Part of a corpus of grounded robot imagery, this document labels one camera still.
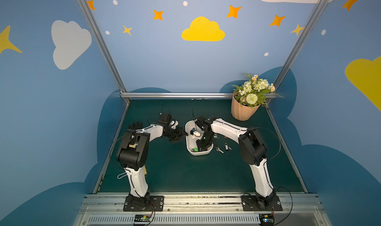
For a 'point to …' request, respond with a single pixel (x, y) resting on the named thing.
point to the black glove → (135, 126)
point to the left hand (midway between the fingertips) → (185, 134)
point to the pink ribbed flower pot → (241, 112)
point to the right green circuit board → (267, 219)
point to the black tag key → (226, 146)
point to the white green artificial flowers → (254, 91)
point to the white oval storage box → (190, 127)
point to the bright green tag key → (195, 149)
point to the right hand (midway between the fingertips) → (202, 148)
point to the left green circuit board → (142, 218)
